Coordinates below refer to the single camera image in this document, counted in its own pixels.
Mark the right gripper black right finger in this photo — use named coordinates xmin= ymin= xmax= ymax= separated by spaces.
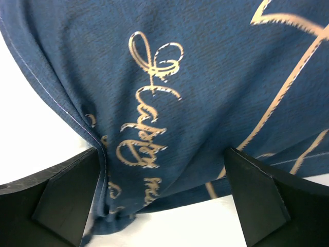
xmin=224 ymin=148 xmax=328 ymax=247

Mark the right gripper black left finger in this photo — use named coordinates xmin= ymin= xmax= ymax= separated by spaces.
xmin=1 ymin=148 xmax=100 ymax=247

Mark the blue pillowcase with gold script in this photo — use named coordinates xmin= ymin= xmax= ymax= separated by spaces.
xmin=1 ymin=1 xmax=328 ymax=244

